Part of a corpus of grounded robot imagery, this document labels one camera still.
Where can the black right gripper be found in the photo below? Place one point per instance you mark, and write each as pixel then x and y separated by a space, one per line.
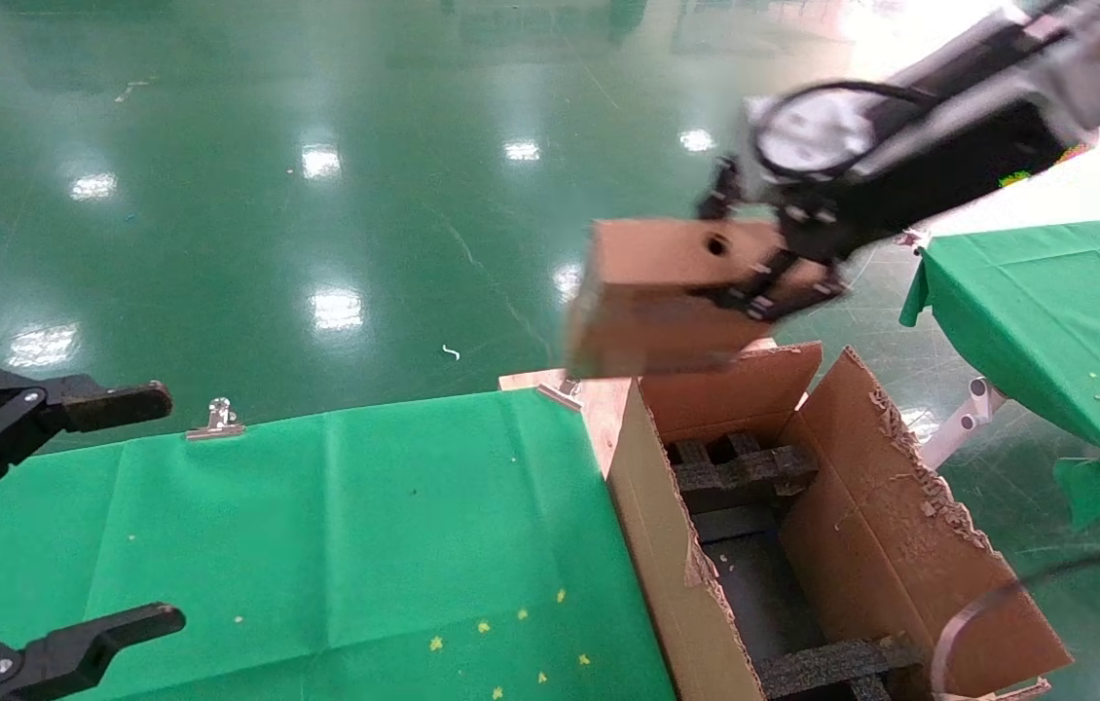
pixel 920 185

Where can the small brown cardboard box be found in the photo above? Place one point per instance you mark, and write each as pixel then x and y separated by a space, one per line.
pixel 647 321

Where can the large open brown carton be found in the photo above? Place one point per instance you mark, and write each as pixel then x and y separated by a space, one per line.
pixel 900 545

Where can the black carton bottom liner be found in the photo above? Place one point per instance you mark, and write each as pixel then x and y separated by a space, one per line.
pixel 764 584

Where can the silver binder clip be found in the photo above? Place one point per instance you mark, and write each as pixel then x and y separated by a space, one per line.
pixel 562 391
pixel 216 421
pixel 914 239

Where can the large green table cloth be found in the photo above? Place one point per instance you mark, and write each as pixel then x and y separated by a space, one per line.
pixel 297 526

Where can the black cross-shaped foam insert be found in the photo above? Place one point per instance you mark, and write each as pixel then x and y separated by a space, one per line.
pixel 745 472

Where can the white table leg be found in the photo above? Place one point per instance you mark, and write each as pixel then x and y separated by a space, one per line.
pixel 969 419

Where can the green cloth with creases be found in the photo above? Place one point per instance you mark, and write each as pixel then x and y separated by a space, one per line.
pixel 1046 312

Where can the black foam bar insert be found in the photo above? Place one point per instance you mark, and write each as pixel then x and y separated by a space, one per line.
pixel 832 667

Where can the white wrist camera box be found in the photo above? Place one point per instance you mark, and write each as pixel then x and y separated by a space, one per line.
pixel 808 136

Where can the silver camera mount bracket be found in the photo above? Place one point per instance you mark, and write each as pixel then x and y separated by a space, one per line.
pixel 978 107

